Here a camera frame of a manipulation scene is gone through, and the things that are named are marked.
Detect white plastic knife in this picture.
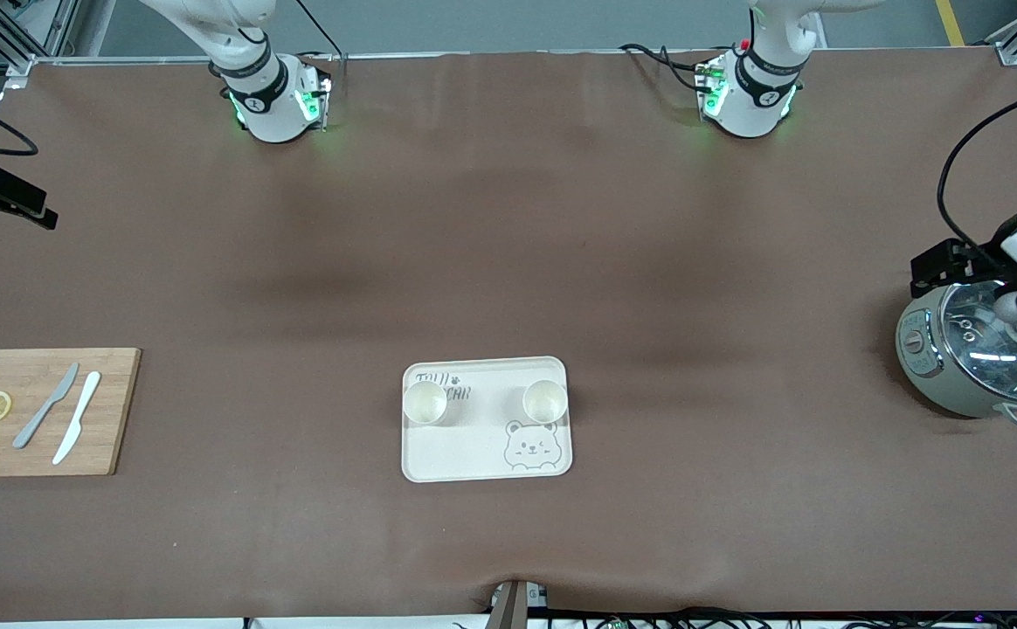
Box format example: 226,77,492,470
52,371,102,466

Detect brown table cover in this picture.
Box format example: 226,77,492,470
0,48,1017,623

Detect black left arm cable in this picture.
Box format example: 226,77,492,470
937,81,1017,263

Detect metal table edge bracket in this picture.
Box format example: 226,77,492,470
487,578,549,629

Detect glass pot lid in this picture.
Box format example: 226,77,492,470
941,280,1017,398

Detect white IKEA cup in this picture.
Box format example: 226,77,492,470
403,381,449,426
522,379,570,424

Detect black base cable bundle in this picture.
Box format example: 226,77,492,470
620,42,719,93

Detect grey plastic knife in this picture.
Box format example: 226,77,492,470
12,363,80,450

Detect grey-green cooking pot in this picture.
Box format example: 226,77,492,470
896,280,1017,429

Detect bamboo cutting board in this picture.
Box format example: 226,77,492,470
0,348,142,478

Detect cream bear print tray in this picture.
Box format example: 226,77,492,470
401,356,574,484

